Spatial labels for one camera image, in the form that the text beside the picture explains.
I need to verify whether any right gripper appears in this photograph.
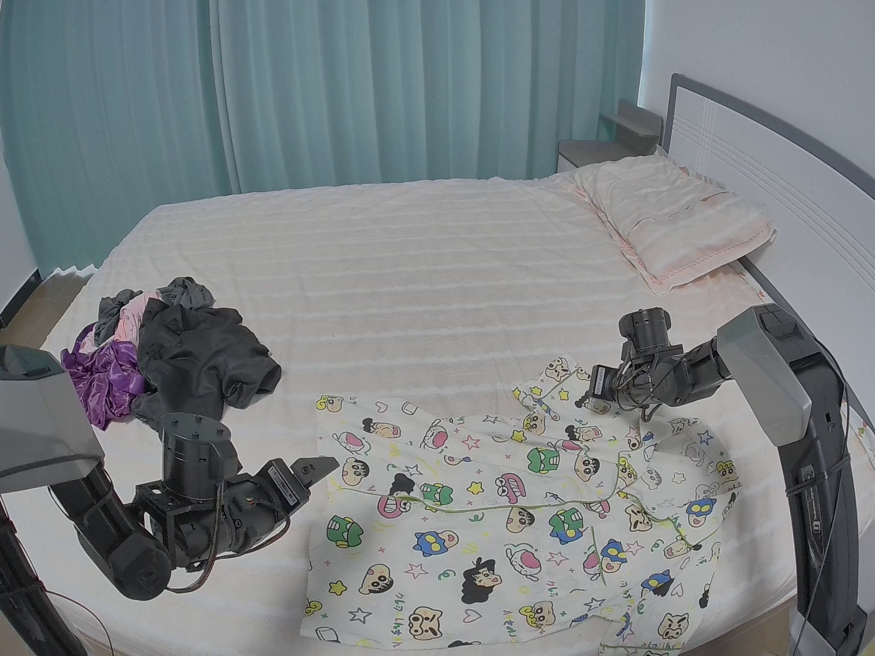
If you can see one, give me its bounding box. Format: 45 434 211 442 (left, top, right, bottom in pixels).
588 361 633 414

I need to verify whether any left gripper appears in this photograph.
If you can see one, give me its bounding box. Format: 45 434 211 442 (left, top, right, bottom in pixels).
220 457 340 553

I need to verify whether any white printed pyjama top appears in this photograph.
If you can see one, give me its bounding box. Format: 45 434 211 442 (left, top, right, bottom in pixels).
299 351 742 656

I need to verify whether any bed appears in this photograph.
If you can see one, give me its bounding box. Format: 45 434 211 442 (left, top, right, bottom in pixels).
0 72 875 656

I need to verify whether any black shirt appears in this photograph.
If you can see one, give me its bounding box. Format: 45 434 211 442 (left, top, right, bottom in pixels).
133 298 283 429

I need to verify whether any pale pink striped pillow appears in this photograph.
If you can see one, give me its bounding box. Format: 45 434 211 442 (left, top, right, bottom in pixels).
571 154 777 297

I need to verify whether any grey garment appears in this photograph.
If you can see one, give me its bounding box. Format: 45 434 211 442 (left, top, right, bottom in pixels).
96 276 214 343

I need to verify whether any purple garment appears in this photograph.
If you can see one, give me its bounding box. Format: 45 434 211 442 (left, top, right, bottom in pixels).
62 341 148 432

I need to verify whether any grey bedside table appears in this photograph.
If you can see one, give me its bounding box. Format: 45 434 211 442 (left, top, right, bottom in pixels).
557 98 665 170

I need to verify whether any pink garment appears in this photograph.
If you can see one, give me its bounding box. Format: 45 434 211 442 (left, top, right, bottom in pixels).
113 296 165 350

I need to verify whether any blue-green curtain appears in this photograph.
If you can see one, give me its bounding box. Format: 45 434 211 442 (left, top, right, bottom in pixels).
0 0 647 282

